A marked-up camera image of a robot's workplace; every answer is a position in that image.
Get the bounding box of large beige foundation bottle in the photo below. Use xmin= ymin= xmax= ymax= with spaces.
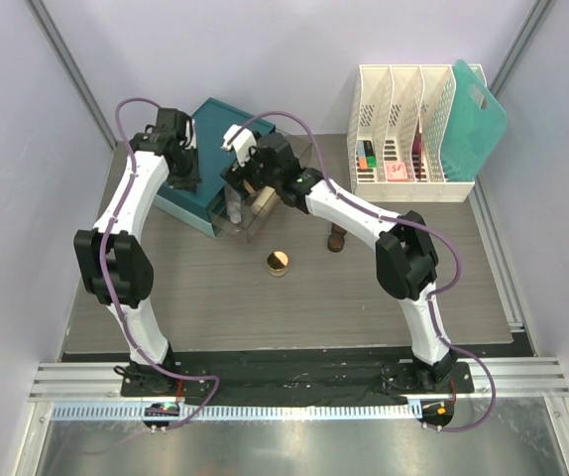
xmin=251 ymin=186 xmax=278 ymax=215

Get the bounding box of white file organizer rack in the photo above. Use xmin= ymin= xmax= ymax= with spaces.
xmin=347 ymin=64 xmax=474 ymax=203

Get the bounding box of dark brown jar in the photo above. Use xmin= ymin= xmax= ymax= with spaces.
xmin=331 ymin=223 xmax=347 ymax=236
xmin=327 ymin=233 xmax=345 ymax=253

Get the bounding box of teal cutting board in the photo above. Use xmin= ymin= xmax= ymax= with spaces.
xmin=440 ymin=59 xmax=508 ymax=182

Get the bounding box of dark brown jar front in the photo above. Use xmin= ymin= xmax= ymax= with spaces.
xmin=327 ymin=233 xmax=345 ymax=253

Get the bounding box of teal drawer organizer box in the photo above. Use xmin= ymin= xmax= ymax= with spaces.
xmin=154 ymin=98 xmax=272 ymax=240

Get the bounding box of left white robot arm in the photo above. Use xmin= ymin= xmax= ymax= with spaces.
xmin=73 ymin=107 xmax=201 ymax=396

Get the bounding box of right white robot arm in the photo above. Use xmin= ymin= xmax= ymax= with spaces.
xmin=222 ymin=125 xmax=457 ymax=392

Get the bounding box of green highlighter marker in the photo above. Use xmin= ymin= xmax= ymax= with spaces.
xmin=363 ymin=140 xmax=377 ymax=169

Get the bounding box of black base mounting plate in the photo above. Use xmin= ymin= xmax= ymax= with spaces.
xmin=113 ymin=348 xmax=475 ymax=406

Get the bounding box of orange highlighter marker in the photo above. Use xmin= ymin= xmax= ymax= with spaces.
xmin=356 ymin=141 xmax=369 ymax=171

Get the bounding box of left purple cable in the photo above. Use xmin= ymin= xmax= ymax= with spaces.
xmin=101 ymin=96 xmax=220 ymax=430

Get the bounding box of pink sticky note pad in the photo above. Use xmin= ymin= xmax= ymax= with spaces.
xmin=384 ymin=161 xmax=409 ymax=182

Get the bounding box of dark red book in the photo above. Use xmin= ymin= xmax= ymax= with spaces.
xmin=411 ymin=125 xmax=422 ymax=181

